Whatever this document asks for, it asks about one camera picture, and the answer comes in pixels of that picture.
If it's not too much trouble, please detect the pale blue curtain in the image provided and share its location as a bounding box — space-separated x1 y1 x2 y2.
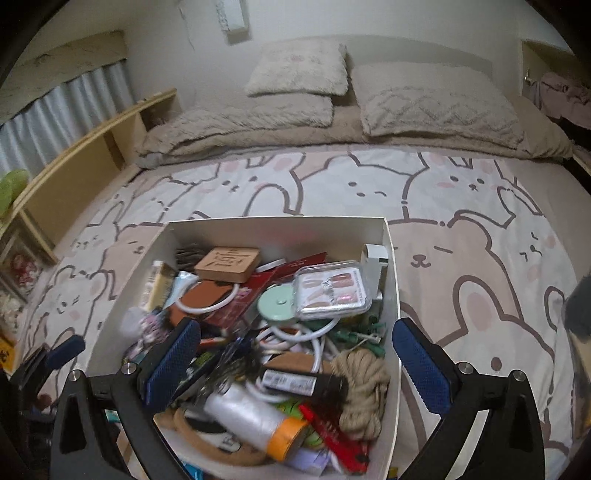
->
0 60 136 175

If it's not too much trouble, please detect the white wall cable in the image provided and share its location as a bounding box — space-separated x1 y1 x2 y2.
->
178 0 195 48

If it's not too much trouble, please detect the white plug adapter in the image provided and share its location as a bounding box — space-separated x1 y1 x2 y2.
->
362 244 389 302

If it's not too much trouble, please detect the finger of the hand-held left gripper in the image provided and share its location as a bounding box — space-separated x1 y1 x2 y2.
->
17 345 49 386
45 335 86 371

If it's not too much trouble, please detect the clear film roll orange core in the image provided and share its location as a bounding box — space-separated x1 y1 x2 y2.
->
203 383 310 462

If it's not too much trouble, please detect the mint green round tape measure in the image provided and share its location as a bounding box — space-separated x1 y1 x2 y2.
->
257 282 299 319

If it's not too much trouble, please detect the beige fuzzy blanket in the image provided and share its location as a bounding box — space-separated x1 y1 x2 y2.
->
136 95 575 169

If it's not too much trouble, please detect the beige knit pattern pillow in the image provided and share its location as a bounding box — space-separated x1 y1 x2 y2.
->
351 62 526 149

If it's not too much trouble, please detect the red flat packet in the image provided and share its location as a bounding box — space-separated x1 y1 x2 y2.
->
298 404 370 474

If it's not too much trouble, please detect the yellow and white packet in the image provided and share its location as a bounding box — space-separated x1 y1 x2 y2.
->
140 260 179 313

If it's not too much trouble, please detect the beige round band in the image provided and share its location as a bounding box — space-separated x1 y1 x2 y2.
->
173 408 269 468

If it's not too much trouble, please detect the small fluffy beige pillow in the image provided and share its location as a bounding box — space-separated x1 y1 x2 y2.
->
244 39 349 97

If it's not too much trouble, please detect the white charging cable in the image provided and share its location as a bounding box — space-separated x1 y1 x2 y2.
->
254 318 341 376

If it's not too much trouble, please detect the clear nail tips case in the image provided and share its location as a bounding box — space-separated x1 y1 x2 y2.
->
293 261 373 319

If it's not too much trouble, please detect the black hair clip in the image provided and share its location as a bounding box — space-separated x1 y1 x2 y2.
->
175 246 206 271

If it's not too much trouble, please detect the tan cork sheet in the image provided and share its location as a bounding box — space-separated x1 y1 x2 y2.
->
265 353 325 375

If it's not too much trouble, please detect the floral printed box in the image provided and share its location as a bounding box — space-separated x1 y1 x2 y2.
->
0 234 41 297

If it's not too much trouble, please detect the white cardboard box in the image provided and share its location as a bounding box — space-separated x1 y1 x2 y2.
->
85 216 402 480

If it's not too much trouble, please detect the dark red box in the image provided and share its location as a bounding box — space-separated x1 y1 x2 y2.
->
203 251 329 329

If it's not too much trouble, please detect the black tube with label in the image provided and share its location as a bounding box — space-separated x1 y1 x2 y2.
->
259 367 350 398

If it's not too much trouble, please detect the green plush toy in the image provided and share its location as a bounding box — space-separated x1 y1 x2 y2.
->
0 168 31 219

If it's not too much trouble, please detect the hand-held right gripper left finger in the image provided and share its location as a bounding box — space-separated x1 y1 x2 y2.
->
51 316 202 480

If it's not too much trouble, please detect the bear and rabbit printed bedsheet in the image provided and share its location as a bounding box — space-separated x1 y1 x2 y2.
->
18 148 583 480

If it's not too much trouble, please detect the light wooden bedside shelf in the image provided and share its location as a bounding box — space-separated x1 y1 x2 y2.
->
0 89 178 265

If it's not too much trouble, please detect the brown leather pouch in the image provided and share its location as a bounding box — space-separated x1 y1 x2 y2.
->
168 281 232 325

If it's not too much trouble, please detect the white ring cable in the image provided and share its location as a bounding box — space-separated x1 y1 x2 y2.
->
175 281 241 316

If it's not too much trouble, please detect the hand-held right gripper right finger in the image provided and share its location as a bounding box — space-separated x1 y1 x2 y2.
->
392 318 548 480

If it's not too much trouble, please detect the jute rope coil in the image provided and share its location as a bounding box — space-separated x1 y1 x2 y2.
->
329 348 391 440

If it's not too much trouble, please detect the pile of pinkish clothes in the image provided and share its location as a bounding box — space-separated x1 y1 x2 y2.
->
531 71 591 121

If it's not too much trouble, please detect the bundle of green pins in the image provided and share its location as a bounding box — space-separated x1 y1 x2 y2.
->
332 318 387 359

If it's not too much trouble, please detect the flat fluffy beige pillow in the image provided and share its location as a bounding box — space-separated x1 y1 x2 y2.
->
172 95 335 136

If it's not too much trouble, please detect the floral fabric scrunchie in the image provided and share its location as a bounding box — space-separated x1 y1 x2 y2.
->
124 308 177 361

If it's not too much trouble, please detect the beige curtain valance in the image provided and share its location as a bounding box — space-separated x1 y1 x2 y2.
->
0 30 129 125

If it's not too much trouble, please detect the brown cork box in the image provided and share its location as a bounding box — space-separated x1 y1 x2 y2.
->
194 247 262 284

